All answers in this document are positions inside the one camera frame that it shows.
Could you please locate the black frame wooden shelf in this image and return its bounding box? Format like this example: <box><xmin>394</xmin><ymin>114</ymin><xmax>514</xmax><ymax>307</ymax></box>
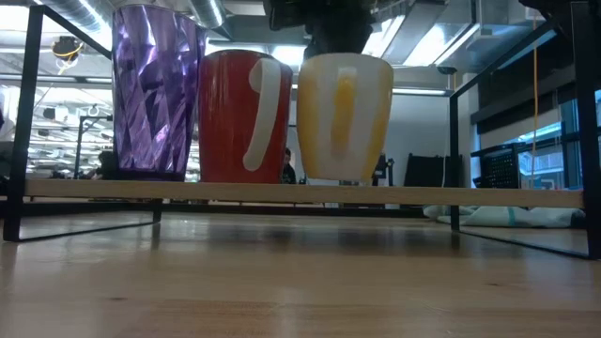
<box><xmin>2</xmin><ymin>0</ymin><xmax>601</xmax><ymax>261</ymax></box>

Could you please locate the ceiling-mounted black camera device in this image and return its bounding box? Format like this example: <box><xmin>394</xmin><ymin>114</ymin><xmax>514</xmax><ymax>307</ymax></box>
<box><xmin>50</xmin><ymin>35</ymin><xmax>85</xmax><ymax>62</ymax></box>

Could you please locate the yellow and white mug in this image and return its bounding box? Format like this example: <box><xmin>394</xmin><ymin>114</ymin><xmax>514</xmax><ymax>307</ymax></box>
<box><xmin>296</xmin><ymin>52</ymin><xmax>394</xmax><ymax>183</ymax></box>

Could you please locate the person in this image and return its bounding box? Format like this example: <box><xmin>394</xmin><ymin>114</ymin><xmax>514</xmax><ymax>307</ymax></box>
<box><xmin>96</xmin><ymin>149</ymin><xmax>118</xmax><ymax>181</ymax></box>
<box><xmin>280</xmin><ymin>147</ymin><xmax>298</xmax><ymax>185</ymax></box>

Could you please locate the purple faceted plastic cup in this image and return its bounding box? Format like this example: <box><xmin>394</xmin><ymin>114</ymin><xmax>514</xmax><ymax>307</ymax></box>
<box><xmin>111</xmin><ymin>3</ymin><xmax>208</xmax><ymax>182</ymax></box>

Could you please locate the teal and white cloth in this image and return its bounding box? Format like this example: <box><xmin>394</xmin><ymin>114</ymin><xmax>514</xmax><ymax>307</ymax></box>
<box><xmin>422</xmin><ymin>204</ymin><xmax>587</xmax><ymax>230</ymax></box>

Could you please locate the red mug white handle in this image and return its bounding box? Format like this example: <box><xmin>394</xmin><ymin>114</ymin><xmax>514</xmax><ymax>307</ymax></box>
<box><xmin>197</xmin><ymin>49</ymin><xmax>295</xmax><ymax>185</ymax></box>

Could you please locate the black chair back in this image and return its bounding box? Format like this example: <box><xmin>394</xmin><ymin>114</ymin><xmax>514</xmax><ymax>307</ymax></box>
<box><xmin>403</xmin><ymin>152</ymin><xmax>447</xmax><ymax>188</ymax></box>

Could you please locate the black metal rig frame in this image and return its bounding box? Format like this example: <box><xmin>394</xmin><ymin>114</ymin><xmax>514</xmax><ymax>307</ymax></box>
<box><xmin>73</xmin><ymin>114</ymin><xmax>116</xmax><ymax>180</ymax></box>

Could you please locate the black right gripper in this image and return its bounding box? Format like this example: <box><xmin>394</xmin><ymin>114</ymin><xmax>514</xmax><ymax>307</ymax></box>
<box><xmin>262</xmin><ymin>0</ymin><xmax>379</xmax><ymax>61</ymax></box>

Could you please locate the black perforated crate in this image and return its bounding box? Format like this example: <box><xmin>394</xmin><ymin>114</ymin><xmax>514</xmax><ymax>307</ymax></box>
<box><xmin>471</xmin><ymin>144</ymin><xmax>522</xmax><ymax>190</ymax></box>

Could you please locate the yellow cable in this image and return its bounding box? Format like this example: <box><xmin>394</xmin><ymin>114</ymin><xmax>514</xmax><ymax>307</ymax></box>
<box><xmin>530</xmin><ymin>13</ymin><xmax>540</xmax><ymax>184</ymax></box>

